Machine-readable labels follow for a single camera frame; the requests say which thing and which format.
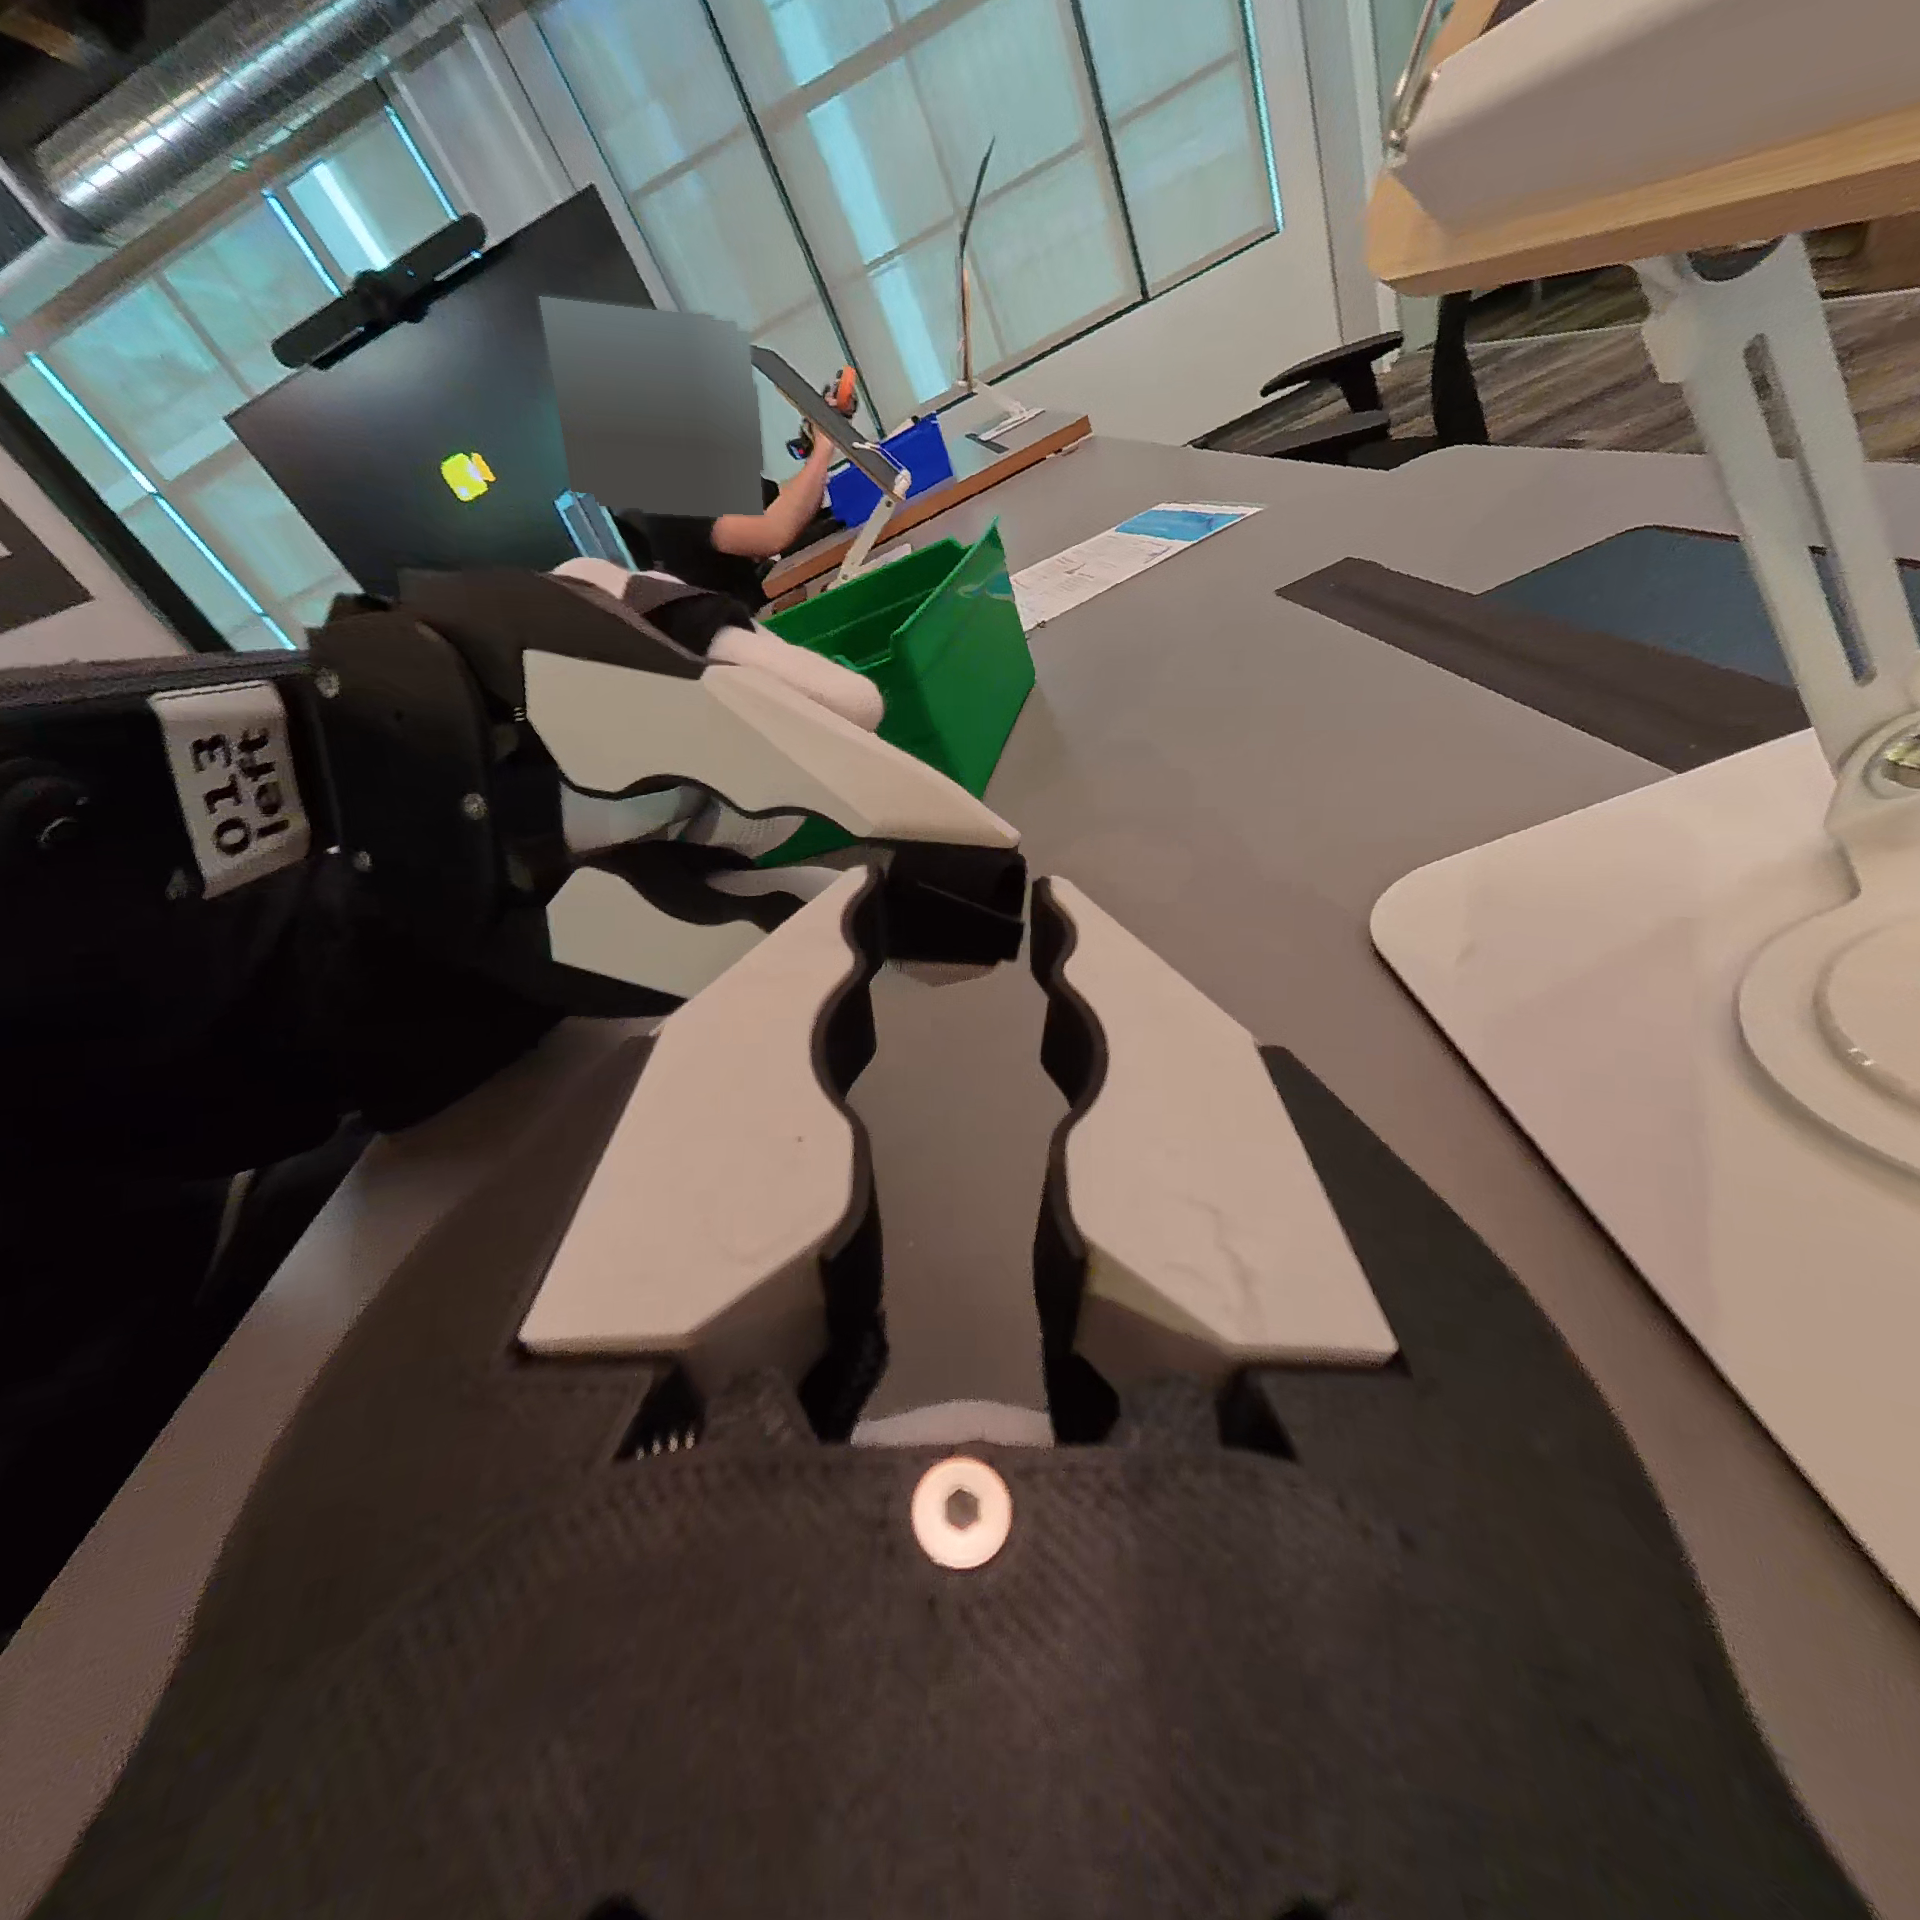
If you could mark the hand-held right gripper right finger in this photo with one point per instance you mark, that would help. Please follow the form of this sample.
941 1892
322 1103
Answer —
1200 1200

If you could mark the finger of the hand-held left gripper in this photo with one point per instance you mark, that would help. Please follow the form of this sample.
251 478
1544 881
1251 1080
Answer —
751 734
629 937

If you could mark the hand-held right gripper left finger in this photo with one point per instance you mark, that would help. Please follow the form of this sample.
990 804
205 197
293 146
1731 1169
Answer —
706 1172

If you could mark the green plastic bin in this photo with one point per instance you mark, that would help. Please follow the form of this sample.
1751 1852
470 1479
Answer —
962 662

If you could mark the person's left hand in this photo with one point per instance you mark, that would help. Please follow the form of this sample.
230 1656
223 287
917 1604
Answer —
810 678

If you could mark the blue plastic bin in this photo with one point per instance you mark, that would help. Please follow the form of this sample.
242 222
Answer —
916 458

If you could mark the black TV screen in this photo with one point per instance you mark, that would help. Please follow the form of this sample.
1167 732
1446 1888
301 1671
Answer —
346 450

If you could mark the printed paper sheet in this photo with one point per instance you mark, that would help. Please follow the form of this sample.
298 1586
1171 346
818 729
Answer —
1110 564

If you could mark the slim metal stand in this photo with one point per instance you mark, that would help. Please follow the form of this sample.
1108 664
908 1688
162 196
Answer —
1002 422

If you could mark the white desk stand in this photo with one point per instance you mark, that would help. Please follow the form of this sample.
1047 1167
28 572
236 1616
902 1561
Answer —
1576 974

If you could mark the black office chair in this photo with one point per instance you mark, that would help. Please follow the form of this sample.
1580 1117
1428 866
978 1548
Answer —
1335 429

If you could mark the black video camera bar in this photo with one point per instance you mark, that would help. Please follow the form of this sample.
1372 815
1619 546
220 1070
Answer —
375 300

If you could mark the silver spiral ventilation duct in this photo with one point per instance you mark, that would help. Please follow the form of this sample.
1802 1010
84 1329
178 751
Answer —
226 119

